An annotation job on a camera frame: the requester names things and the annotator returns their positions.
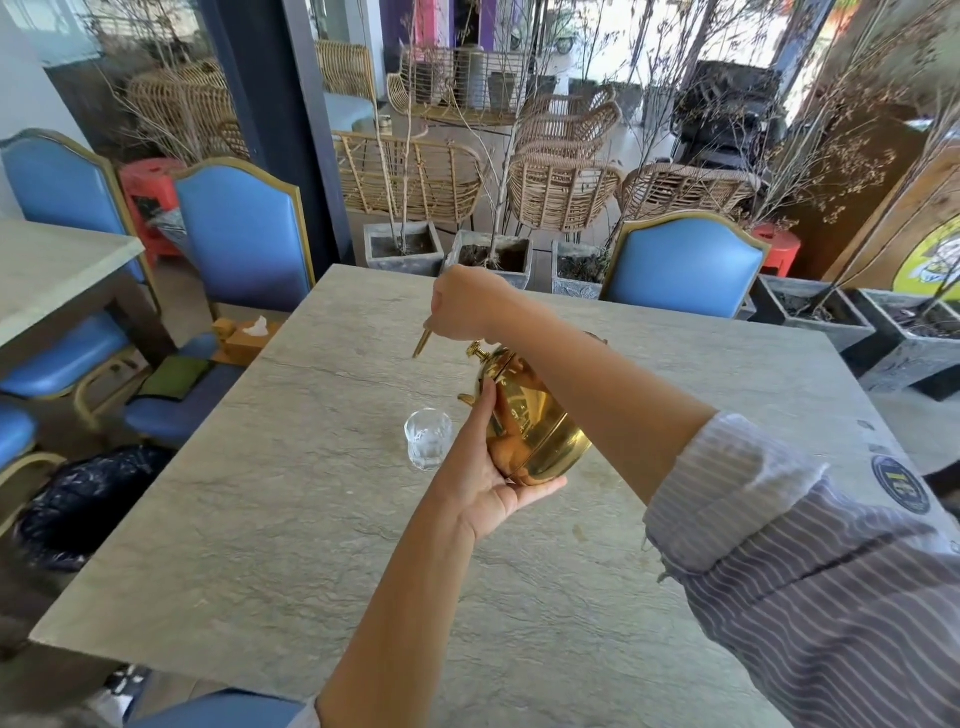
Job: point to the person's left hand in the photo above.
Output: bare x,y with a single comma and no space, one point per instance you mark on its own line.
469,487

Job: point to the person's right hand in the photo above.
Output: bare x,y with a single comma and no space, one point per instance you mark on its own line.
471,301

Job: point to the person's right fingers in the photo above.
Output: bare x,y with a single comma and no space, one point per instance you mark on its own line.
448,321

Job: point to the person's left thumb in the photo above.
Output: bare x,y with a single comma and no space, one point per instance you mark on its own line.
486,416

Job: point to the golden metal teapot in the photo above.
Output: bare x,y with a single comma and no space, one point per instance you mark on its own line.
536,427

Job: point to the person's right forearm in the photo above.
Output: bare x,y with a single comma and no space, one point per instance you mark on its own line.
600,390

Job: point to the person's left forearm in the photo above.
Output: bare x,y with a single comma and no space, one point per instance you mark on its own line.
401,630

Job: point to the small clear drinking glass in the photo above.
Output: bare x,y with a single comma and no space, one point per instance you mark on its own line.
428,440

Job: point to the grey concrete planter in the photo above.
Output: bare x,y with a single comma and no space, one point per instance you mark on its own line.
814,319
405,259
491,259
577,274
911,341

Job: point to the group of wicker chairs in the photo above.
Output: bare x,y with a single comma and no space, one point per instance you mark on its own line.
559,191

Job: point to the bare dried tree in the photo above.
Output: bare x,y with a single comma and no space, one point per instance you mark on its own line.
399,150
504,150
862,135

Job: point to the wooden tissue box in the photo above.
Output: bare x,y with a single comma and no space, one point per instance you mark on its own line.
244,343

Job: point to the dark window pillar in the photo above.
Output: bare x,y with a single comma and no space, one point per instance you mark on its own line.
277,112

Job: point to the stack of black chairs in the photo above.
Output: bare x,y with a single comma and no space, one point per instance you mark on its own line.
724,112

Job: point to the striped shirt sleeve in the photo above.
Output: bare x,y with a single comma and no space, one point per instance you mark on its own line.
810,585

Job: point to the black bag-lined waste bin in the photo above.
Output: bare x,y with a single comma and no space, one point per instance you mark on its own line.
86,502

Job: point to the wooden board with yellow logo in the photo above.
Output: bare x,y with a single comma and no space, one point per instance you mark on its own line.
911,217

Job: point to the blue padded gold-frame chair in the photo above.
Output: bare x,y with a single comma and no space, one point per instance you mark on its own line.
56,225
684,268
240,232
15,442
225,711

